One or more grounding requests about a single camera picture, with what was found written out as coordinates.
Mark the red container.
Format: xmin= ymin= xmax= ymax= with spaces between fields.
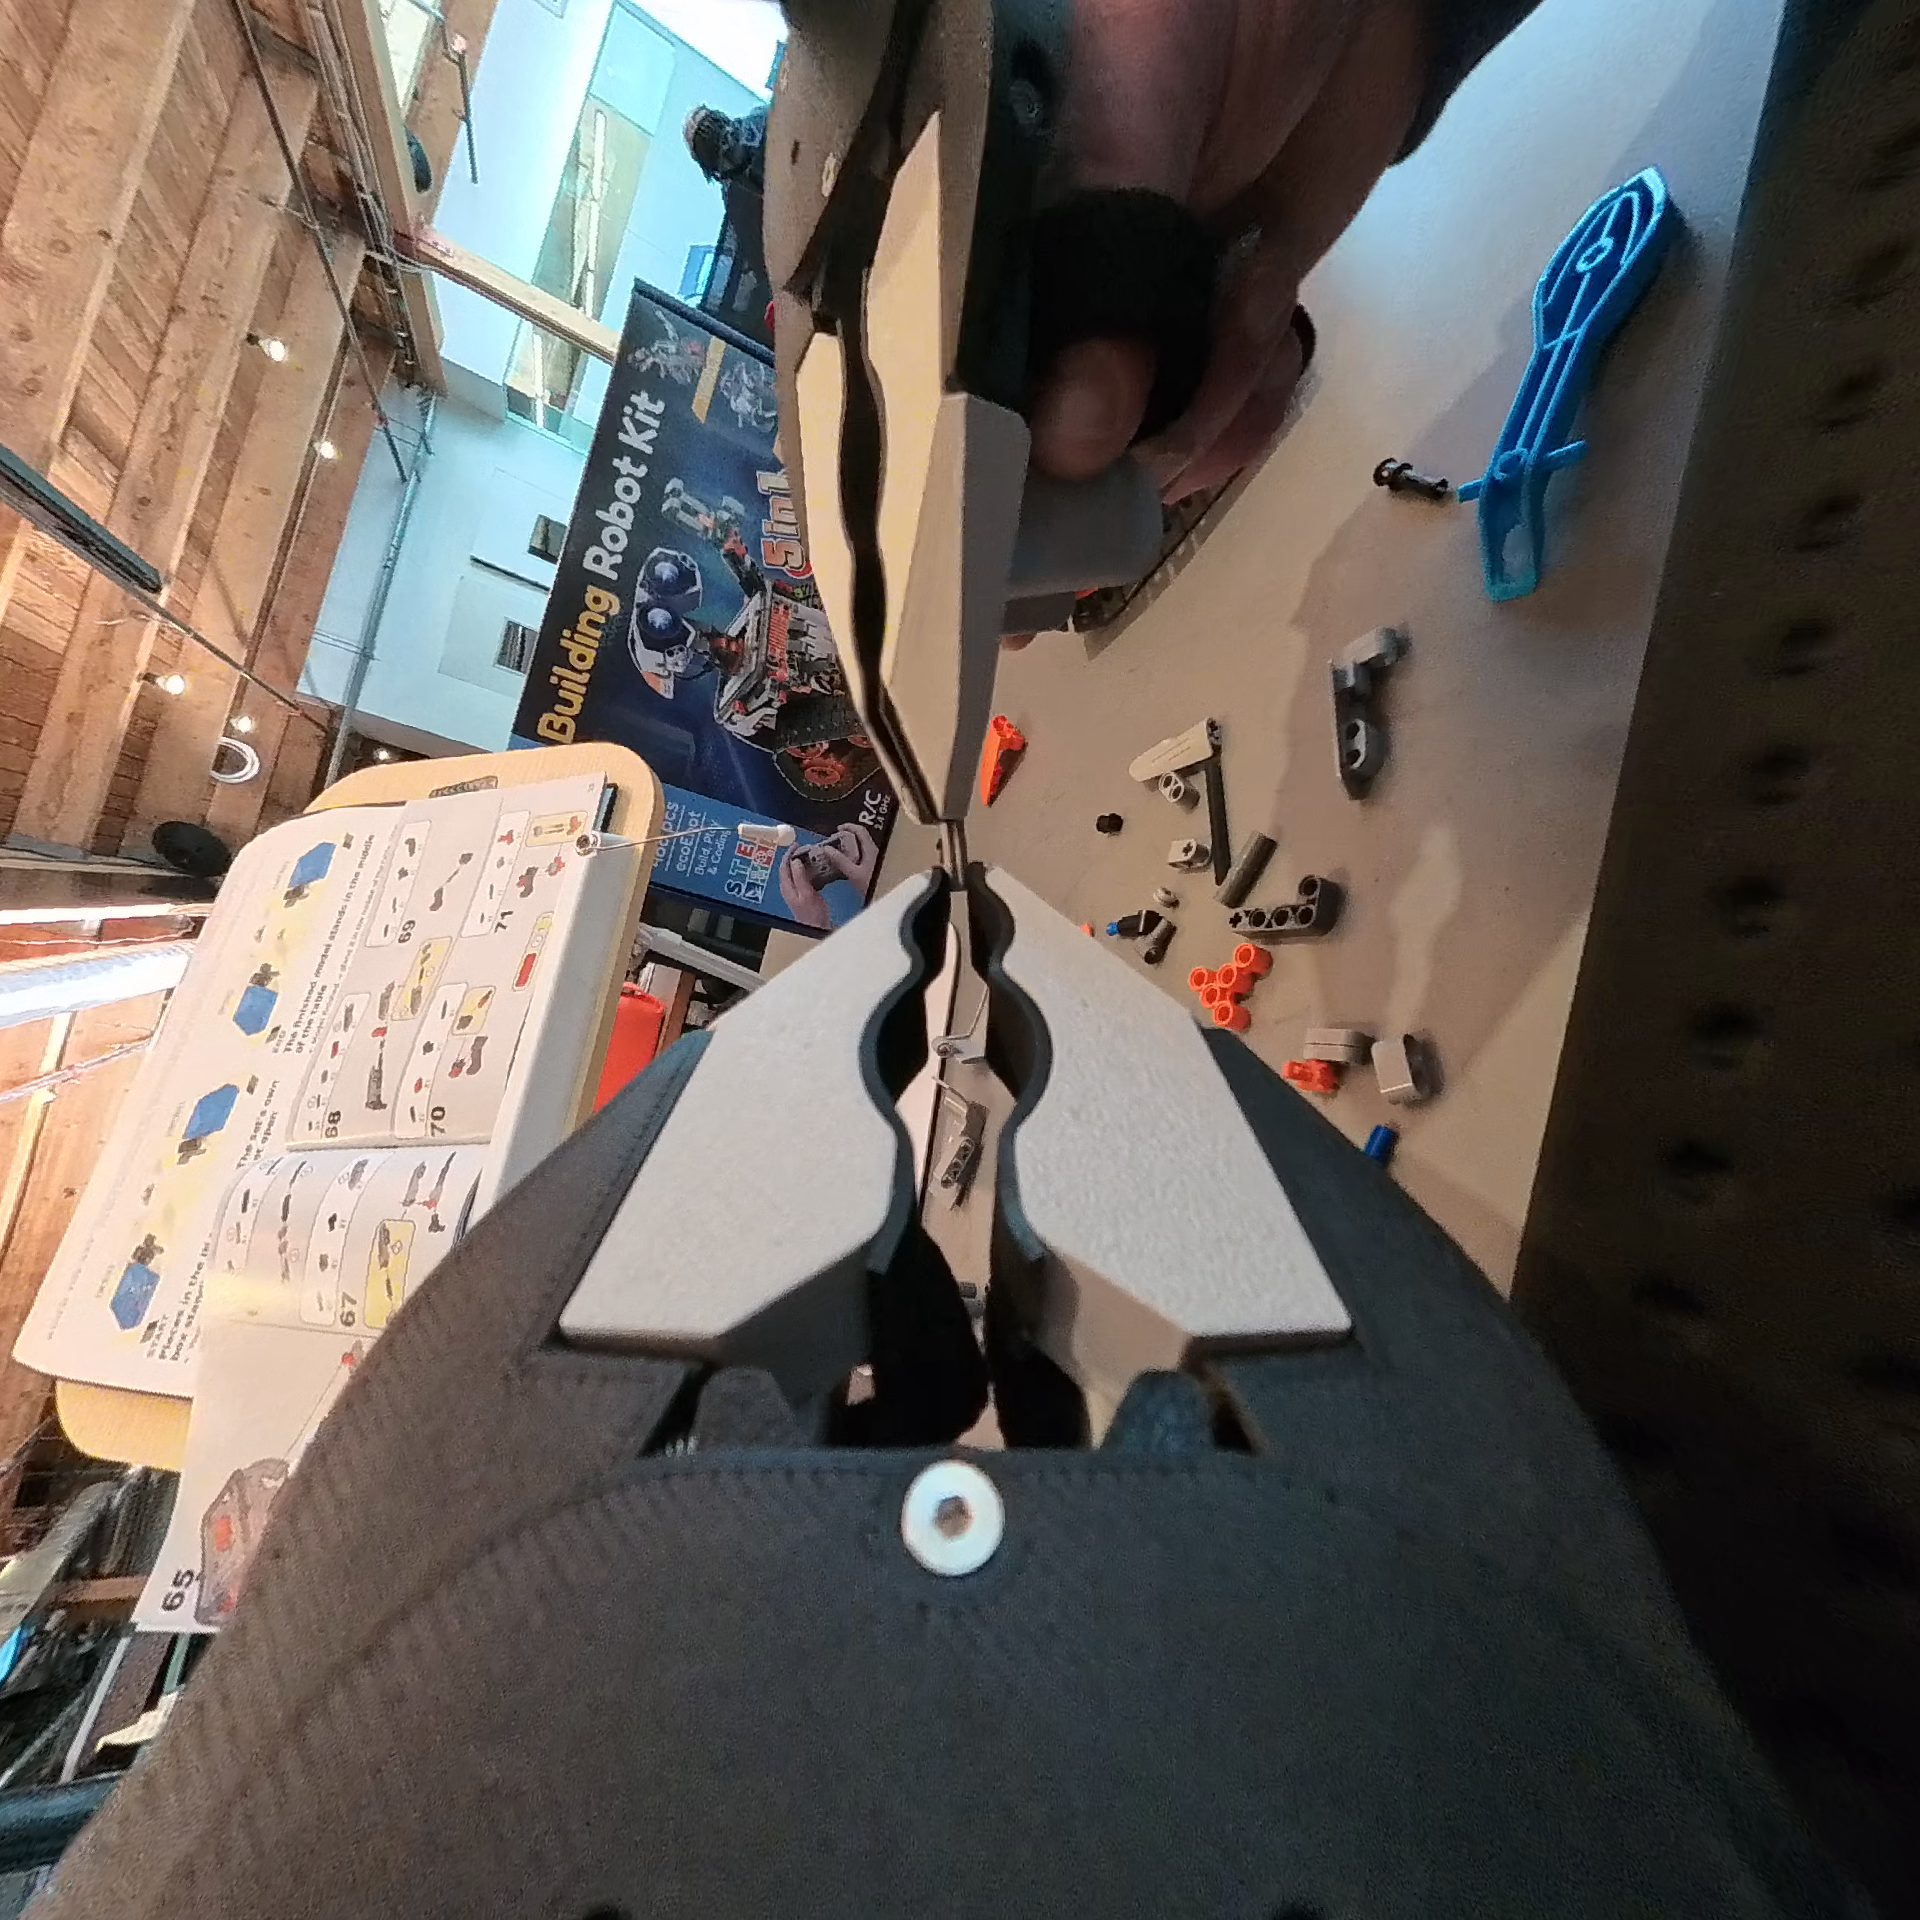
xmin=607 ymin=982 xmax=669 ymax=1113

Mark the white book stand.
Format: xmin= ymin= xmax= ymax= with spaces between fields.
xmin=53 ymin=743 xmax=669 ymax=1472

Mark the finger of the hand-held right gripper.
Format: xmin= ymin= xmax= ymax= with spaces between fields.
xmin=877 ymin=111 xmax=1032 ymax=826
xmin=796 ymin=321 xmax=938 ymax=805

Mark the teal plastic piece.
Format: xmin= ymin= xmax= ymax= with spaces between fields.
xmin=1457 ymin=166 xmax=1685 ymax=606

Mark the printed toy box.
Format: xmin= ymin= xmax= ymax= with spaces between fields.
xmin=510 ymin=277 xmax=903 ymax=931

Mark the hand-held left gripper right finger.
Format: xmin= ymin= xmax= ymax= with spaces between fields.
xmin=966 ymin=865 xmax=1354 ymax=1441

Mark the orange connector cluster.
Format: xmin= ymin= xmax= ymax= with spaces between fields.
xmin=1188 ymin=944 xmax=1272 ymax=1032

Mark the instruction booklet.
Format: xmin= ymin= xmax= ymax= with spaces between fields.
xmin=16 ymin=773 xmax=624 ymax=1629

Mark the person's right hand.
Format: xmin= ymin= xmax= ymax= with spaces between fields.
xmin=1030 ymin=0 xmax=1501 ymax=509

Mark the dark grey L-shaped beam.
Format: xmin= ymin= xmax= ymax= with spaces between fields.
xmin=1230 ymin=873 xmax=1342 ymax=944

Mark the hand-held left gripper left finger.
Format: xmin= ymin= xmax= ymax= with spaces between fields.
xmin=558 ymin=871 xmax=951 ymax=1411

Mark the person's right forearm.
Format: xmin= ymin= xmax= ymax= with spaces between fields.
xmin=1394 ymin=0 xmax=1532 ymax=166

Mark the small assembly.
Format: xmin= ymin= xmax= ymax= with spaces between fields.
xmin=1328 ymin=625 xmax=1407 ymax=800

